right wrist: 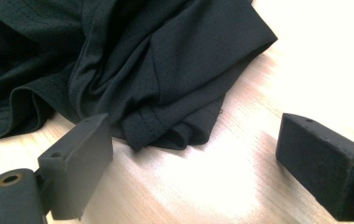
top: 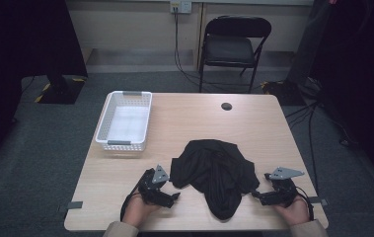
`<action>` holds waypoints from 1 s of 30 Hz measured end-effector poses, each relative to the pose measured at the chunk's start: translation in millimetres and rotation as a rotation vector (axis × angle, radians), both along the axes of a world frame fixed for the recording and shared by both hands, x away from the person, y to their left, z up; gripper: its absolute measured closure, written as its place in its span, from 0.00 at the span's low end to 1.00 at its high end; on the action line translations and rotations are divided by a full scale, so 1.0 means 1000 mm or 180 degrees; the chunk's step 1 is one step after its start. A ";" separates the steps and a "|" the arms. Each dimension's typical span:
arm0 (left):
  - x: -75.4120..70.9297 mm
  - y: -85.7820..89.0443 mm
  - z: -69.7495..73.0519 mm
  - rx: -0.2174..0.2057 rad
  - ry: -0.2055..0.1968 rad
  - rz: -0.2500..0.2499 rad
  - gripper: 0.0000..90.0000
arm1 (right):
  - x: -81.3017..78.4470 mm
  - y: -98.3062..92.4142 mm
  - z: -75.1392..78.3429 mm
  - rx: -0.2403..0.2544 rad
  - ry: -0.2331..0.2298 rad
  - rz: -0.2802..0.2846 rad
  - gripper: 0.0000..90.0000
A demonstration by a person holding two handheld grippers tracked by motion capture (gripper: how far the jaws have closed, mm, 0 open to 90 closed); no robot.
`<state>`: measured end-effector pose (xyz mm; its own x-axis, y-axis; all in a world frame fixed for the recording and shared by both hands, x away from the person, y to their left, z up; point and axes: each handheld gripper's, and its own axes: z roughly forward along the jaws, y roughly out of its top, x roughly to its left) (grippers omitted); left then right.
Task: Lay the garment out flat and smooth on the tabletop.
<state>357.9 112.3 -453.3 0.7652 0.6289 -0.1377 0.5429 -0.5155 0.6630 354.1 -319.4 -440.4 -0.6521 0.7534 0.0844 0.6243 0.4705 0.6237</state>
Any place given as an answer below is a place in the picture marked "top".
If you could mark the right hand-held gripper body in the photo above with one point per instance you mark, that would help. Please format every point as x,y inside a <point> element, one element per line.
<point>284,191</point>

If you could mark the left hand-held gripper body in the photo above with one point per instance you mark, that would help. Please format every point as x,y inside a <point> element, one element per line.
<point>150,186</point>

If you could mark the black shirt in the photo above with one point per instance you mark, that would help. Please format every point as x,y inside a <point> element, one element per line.
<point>214,168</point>

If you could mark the person's right hand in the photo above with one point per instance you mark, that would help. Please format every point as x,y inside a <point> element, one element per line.
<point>294,212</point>

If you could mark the person's left hand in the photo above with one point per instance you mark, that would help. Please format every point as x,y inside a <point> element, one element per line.
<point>136,210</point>

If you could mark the grey tape strip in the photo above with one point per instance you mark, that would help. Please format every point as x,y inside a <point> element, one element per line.
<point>317,200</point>
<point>74,205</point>

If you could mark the white plastic basket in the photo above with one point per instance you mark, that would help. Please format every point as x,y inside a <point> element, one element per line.
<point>127,123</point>

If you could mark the black stand base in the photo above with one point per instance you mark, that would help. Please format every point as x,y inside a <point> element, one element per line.
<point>281,92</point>
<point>61,90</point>

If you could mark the black curtain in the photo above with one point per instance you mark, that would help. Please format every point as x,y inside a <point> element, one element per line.
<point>359,82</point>
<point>16,59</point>

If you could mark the black folding chair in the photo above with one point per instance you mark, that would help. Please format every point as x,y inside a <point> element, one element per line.
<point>229,49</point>

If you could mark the grey curtain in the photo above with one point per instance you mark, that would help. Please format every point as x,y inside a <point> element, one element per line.
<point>306,42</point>

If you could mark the white wall socket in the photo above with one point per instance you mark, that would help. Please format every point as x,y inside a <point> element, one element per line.
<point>180,6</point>

